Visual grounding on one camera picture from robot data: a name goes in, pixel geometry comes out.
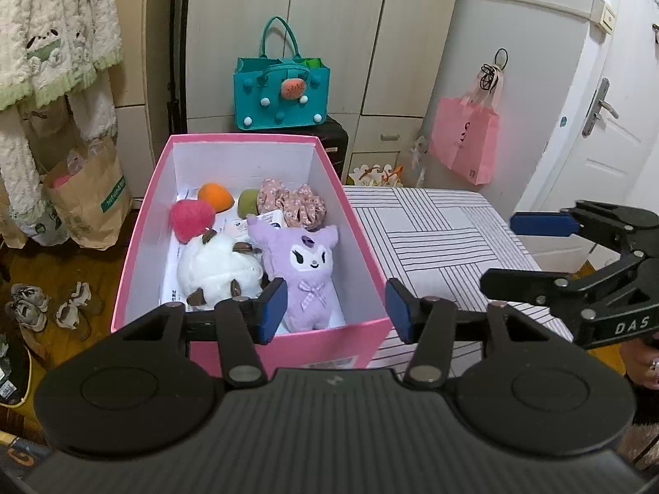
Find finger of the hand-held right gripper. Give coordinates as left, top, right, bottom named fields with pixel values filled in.
left=511, top=200, right=659, bottom=258
left=480, top=249, right=650, bottom=320

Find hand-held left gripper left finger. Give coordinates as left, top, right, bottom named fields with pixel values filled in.
left=121, top=277, right=289, bottom=389

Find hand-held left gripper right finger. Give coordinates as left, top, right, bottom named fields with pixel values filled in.
left=385, top=278, right=554, bottom=389

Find purple plush toy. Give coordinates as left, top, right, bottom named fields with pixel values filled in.
left=246, top=213, right=341, bottom=331

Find pink cardboard box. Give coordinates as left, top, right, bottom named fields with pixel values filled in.
left=110, top=134, right=393, bottom=370

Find white plush toy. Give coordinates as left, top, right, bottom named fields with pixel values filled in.
left=176, top=231, right=271, bottom=312

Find small tissue pack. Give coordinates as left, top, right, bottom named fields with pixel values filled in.
left=227, top=209, right=289, bottom=240

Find pink floral scrunchie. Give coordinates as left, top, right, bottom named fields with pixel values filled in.
left=257, top=178, right=327, bottom=230

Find pink pompom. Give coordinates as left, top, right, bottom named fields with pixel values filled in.
left=170, top=200, right=216, bottom=242

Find orange ball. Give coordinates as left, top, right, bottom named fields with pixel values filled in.
left=198, top=183, right=234, bottom=212

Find person's right forearm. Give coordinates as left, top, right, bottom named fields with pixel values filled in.
left=615, top=381, right=659, bottom=474

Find person's right hand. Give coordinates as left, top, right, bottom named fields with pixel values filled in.
left=620, top=332, right=659, bottom=391

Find striped tablecloth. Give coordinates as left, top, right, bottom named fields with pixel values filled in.
left=342, top=186, right=575, bottom=371

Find white door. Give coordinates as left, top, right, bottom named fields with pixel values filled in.
left=515, top=0, right=659, bottom=268

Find pink shopping bag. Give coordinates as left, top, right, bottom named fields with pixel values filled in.
left=430, top=69, right=501, bottom=186

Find clear plastic bag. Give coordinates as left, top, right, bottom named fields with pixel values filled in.
left=409, top=135, right=430, bottom=189

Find black suitcase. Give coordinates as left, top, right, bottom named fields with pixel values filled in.
left=314, top=117, right=350, bottom=186

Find brown white shoe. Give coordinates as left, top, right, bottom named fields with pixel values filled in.
left=56, top=301, right=91, bottom=340
left=69, top=282, right=106, bottom=315

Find brown paper bag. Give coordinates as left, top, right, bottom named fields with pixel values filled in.
left=41, top=136, right=133, bottom=251

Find teal felt handbag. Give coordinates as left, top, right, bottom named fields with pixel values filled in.
left=234, top=16, right=329, bottom=131

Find grey white sneaker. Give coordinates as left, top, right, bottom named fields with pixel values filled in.
left=5, top=301, right=47, bottom=331
left=10, top=283, right=49, bottom=305

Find black bag with yellow trim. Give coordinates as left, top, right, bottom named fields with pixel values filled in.
left=0, top=334, right=34, bottom=410

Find beige tall cabinet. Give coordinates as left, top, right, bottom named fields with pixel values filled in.
left=110, top=0, right=173, bottom=186

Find beige wardrobe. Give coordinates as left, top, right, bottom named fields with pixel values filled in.
left=185, top=0, right=464, bottom=186

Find white fuzzy robe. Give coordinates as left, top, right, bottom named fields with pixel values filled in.
left=0, top=0, right=124, bottom=222

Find metal door handle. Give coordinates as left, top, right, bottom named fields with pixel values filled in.
left=583, top=78, right=620, bottom=139

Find black hair ties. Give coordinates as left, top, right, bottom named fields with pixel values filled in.
left=478, top=48, right=509, bottom=93

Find wall light switch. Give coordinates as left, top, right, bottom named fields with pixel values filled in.
left=589, top=0, right=617, bottom=34

